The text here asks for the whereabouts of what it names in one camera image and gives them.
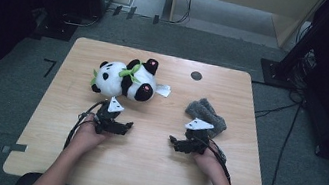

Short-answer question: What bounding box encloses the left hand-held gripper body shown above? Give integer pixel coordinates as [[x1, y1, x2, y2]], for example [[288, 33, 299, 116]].
[[91, 94, 127, 139]]

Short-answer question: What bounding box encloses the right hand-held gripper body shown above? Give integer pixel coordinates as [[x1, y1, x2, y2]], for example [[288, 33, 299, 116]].
[[180, 115, 216, 157]]

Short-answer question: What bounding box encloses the grey fluffy cloth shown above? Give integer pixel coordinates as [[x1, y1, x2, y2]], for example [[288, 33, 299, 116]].
[[181, 94, 232, 141]]

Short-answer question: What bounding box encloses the black and white panda plush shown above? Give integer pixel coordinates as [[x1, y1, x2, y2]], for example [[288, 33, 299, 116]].
[[88, 49, 177, 107]]

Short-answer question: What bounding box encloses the person's right hand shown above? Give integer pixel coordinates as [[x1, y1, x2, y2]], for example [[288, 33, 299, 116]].
[[190, 138, 234, 183]]

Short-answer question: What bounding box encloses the person's left hand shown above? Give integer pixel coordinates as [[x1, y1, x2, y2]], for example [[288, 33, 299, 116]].
[[69, 111, 114, 159]]

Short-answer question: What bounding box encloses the dark round table grommet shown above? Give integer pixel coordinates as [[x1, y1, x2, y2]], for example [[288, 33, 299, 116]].
[[189, 70, 204, 82]]

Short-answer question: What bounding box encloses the grey tape strip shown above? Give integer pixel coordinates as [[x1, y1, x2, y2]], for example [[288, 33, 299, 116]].
[[0, 141, 29, 158]]

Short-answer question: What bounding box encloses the black flat stand base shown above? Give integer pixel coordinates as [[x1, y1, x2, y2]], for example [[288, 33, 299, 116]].
[[30, 6, 81, 45]]

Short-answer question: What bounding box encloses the right hand-held gripper black cable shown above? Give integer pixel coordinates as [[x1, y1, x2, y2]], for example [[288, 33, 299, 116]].
[[192, 135, 239, 185]]

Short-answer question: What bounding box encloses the hand-held gripper black cable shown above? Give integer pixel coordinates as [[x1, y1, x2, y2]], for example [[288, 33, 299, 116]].
[[63, 94, 108, 157], [192, 135, 239, 185]]

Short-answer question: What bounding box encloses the left hand-held gripper black cable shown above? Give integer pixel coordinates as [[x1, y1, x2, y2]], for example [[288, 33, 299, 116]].
[[63, 94, 108, 157]]

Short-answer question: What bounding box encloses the short black floor cable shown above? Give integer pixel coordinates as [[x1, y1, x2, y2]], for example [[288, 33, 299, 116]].
[[253, 96, 301, 126]]

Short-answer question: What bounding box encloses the long black floor cable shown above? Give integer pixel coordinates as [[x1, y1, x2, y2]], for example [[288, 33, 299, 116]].
[[267, 100, 303, 185]]

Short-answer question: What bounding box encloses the black looped floor cable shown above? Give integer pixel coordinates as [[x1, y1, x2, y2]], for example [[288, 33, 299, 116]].
[[61, 8, 102, 31]]

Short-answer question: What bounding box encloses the black stand with base plate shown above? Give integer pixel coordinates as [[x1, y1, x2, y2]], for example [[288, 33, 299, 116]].
[[256, 0, 329, 98]]

